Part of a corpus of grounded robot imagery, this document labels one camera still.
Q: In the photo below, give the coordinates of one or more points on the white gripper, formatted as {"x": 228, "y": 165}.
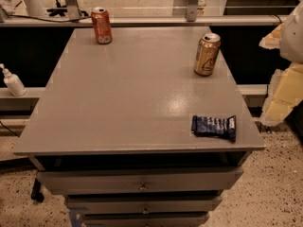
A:
{"x": 294, "y": 38}

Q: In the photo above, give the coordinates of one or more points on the blue rxbar wrapper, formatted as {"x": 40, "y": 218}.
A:
{"x": 207, "y": 126}

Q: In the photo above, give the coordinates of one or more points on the gold soda can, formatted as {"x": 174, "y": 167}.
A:
{"x": 207, "y": 53}

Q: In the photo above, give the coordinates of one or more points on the orange soda can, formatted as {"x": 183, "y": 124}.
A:
{"x": 102, "y": 25}

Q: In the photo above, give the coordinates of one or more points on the grey drawer cabinet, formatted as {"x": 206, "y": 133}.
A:
{"x": 112, "y": 130}

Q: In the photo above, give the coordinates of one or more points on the white pump bottle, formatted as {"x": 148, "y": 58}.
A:
{"x": 13, "y": 82}

